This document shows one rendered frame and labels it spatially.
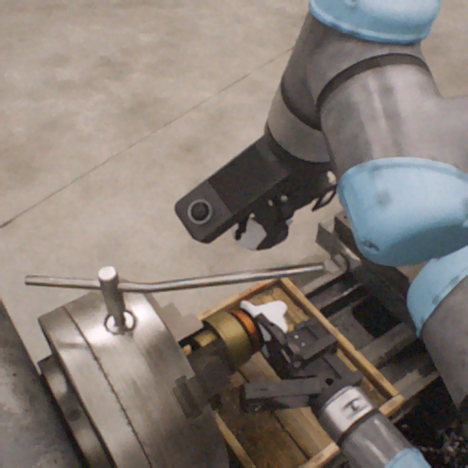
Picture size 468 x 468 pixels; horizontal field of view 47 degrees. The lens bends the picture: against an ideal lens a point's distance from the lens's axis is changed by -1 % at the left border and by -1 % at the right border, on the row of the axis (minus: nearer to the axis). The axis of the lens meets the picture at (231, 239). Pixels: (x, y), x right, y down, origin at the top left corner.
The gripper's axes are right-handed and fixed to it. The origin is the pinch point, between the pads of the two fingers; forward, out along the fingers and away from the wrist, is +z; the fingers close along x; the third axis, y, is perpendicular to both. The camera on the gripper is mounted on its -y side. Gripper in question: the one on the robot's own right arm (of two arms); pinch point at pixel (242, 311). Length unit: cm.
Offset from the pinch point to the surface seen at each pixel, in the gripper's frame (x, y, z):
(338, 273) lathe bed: -21.4, 32.5, 9.4
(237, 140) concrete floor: -108, 109, 161
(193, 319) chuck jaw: 2.6, -8.2, 1.2
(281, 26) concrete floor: -107, 215, 260
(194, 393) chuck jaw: 11.2, -16.3, -13.4
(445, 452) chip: -52, 39, -27
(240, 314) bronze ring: 3.3, -2.1, -2.4
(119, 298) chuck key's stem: 20.6, -19.5, -3.1
